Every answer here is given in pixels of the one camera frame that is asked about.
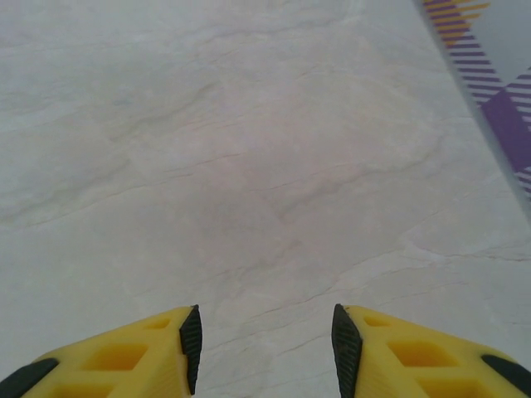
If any aluminium frame floor rail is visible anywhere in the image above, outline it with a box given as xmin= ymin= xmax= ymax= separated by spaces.
xmin=410 ymin=0 xmax=531 ymax=227

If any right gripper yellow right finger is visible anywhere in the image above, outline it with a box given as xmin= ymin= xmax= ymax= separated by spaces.
xmin=330 ymin=303 xmax=531 ymax=398

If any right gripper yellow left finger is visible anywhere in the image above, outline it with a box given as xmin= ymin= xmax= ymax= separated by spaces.
xmin=0 ymin=304 xmax=204 ymax=398

